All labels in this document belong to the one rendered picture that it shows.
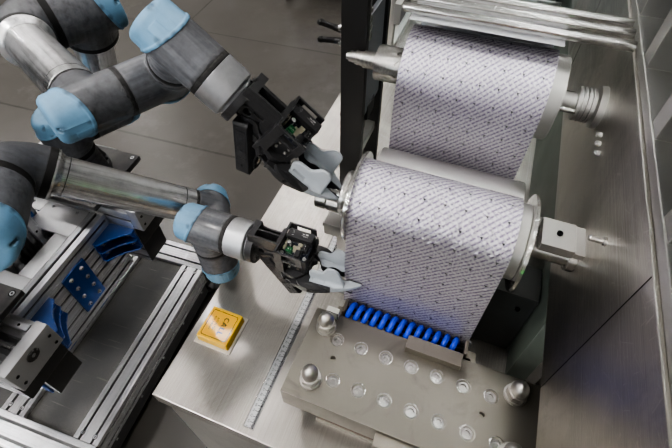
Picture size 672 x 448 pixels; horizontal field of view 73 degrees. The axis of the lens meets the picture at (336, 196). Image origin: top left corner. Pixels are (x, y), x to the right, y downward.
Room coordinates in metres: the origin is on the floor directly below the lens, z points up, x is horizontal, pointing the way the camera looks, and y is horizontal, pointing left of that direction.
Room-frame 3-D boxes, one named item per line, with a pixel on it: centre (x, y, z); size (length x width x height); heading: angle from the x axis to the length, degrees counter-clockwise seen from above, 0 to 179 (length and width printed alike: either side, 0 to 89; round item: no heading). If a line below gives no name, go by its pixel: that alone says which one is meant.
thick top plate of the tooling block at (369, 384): (0.25, -0.12, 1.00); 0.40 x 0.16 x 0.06; 69
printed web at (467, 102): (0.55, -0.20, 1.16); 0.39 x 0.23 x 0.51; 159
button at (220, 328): (0.41, 0.24, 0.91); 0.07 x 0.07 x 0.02; 69
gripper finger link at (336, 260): (0.44, -0.01, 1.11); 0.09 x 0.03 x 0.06; 71
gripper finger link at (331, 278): (0.41, 0.00, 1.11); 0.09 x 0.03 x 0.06; 67
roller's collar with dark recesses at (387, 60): (0.72, -0.10, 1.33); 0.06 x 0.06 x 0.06; 69
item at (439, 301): (0.38, -0.13, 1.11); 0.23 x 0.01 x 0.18; 69
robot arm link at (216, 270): (0.54, 0.25, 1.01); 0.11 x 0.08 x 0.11; 15
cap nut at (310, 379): (0.27, 0.04, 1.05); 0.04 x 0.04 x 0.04
